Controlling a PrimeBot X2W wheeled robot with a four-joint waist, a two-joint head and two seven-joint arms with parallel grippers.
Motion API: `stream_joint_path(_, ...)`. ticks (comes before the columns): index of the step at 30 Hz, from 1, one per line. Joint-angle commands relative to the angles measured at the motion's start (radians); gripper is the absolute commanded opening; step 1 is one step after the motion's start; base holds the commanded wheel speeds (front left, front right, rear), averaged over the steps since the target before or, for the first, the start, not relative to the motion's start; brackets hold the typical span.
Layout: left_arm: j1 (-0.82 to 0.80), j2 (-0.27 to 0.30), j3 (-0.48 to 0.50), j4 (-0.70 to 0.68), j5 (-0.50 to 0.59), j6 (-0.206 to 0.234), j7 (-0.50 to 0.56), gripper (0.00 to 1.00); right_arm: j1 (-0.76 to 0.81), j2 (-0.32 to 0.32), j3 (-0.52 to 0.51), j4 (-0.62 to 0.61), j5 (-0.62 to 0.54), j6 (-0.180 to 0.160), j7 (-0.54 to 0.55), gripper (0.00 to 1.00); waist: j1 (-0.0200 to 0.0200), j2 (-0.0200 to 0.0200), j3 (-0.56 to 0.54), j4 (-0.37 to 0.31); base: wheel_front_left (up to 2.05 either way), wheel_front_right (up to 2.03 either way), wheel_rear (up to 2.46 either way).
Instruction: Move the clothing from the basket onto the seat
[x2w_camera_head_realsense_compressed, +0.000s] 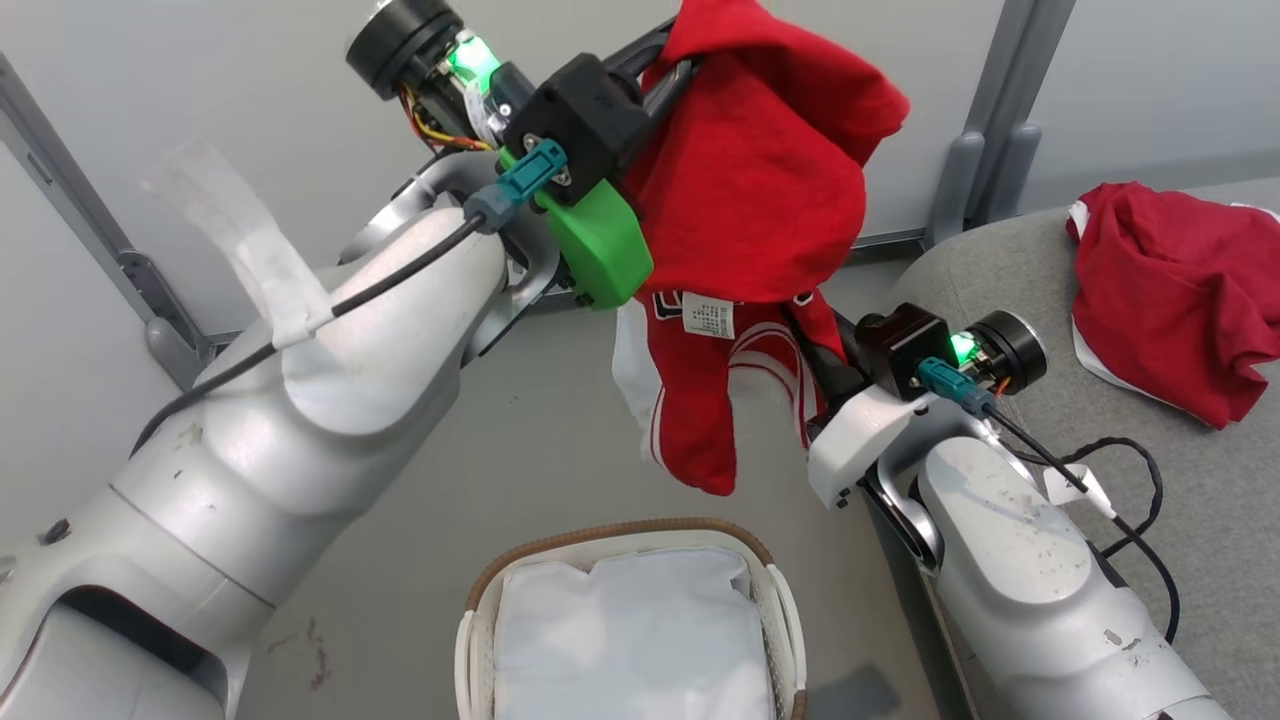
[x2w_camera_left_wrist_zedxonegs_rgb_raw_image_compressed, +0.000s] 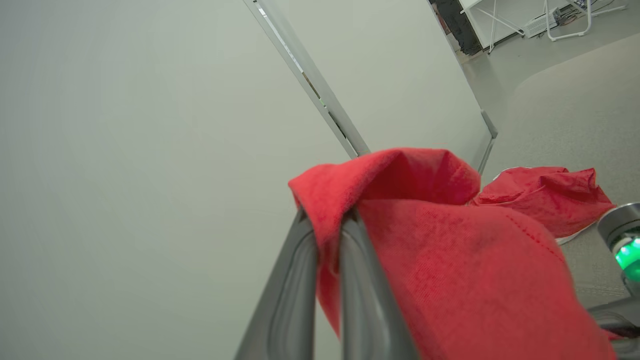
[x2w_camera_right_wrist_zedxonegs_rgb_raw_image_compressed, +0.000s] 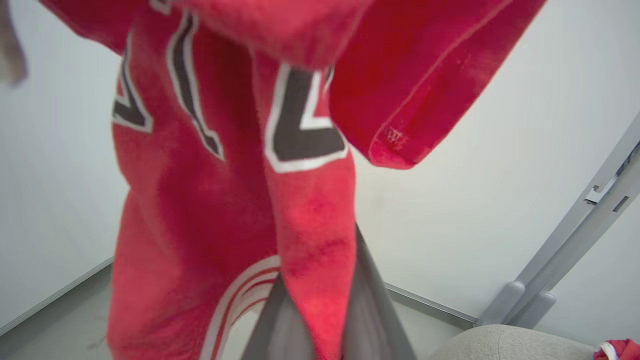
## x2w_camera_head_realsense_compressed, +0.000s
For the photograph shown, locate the red garment with white collar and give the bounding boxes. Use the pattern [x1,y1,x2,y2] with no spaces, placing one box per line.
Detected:
[1065,181,1280,430]

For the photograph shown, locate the red garment with white stripes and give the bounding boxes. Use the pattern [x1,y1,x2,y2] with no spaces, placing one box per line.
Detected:
[612,0,912,497]

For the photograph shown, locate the right gripper, white band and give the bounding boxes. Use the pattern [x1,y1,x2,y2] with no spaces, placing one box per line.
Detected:
[788,292,1049,511]

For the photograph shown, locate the grey partition post with foot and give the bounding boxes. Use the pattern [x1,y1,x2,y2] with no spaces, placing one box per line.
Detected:
[0,55,217,392]

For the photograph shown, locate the left gripper, green band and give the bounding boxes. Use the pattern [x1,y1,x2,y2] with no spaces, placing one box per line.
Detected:
[345,0,699,312]

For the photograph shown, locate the white laundry basket, brown rim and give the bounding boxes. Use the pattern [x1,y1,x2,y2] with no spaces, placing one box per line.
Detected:
[454,517,809,720]

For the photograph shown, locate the grey fabric sofa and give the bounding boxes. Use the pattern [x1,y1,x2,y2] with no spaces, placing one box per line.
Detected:
[868,178,1280,720]

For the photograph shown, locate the grey double partition post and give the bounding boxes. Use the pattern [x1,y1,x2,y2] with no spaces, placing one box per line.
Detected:
[924,0,1079,251]

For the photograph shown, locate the white basket liner cloth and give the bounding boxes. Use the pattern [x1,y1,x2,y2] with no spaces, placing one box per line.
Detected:
[493,545,777,720]

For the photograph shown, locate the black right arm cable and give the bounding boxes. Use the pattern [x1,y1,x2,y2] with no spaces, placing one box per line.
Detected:
[918,358,1183,645]

